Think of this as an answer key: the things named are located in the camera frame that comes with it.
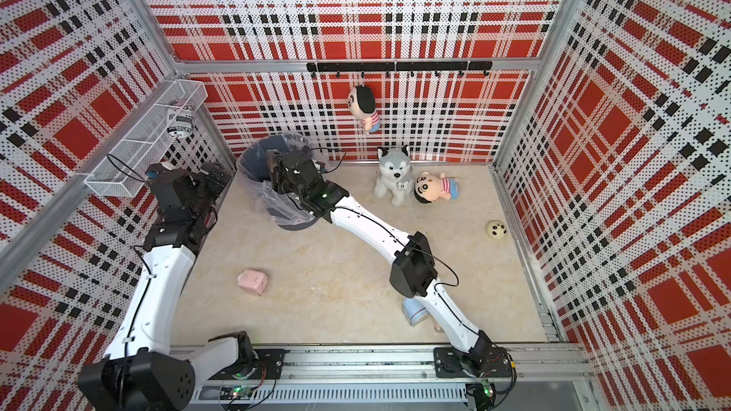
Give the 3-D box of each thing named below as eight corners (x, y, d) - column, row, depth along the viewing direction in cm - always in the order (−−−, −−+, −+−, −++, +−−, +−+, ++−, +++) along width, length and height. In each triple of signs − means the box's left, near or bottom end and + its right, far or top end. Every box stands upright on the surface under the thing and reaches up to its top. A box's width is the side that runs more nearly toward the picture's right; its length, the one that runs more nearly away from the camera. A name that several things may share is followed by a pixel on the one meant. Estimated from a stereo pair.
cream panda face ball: (488, 239, 99) (491, 234, 96) (484, 226, 103) (487, 220, 100) (505, 239, 99) (509, 234, 96) (501, 225, 103) (504, 220, 100)
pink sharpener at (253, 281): (243, 291, 88) (234, 283, 82) (251, 277, 91) (243, 268, 85) (265, 297, 87) (257, 288, 81) (272, 282, 90) (265, 273, 84)
